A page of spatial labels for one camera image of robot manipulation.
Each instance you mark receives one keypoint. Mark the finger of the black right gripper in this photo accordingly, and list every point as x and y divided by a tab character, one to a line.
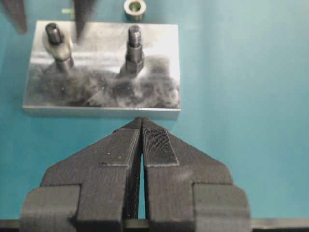
83	10
16	14

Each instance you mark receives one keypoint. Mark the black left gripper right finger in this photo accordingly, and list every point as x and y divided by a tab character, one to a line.
187	190

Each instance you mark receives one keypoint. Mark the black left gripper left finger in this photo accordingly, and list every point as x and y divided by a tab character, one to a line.
92	190

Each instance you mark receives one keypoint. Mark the silver metal washer bushing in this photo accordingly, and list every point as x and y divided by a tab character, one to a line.
134	10

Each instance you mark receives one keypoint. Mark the threaded steel shaft far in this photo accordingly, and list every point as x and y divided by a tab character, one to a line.
59	45

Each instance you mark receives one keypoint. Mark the threaded steel shaft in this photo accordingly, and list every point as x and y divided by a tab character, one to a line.
59	45
134	56

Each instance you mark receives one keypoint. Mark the threaded steel shaft near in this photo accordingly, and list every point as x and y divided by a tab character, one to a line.
134	56

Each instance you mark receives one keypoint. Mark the grey metal base block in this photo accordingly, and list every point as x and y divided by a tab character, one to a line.
91	88

